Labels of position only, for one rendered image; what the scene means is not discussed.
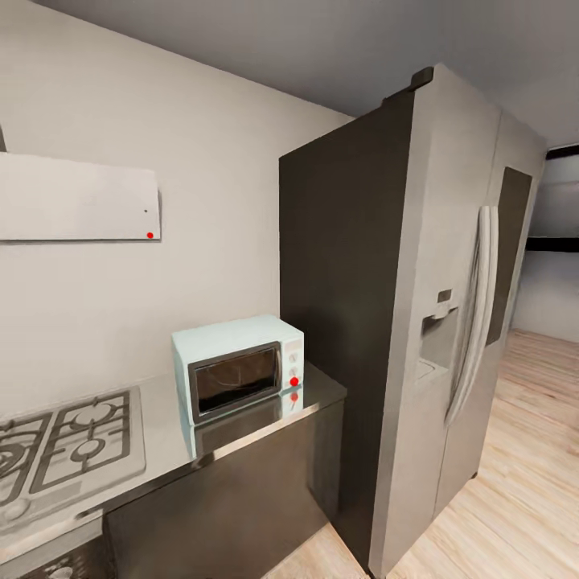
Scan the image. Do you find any microwave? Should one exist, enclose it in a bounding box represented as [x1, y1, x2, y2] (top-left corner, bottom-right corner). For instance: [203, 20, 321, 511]
[172, 314, 304, 425]

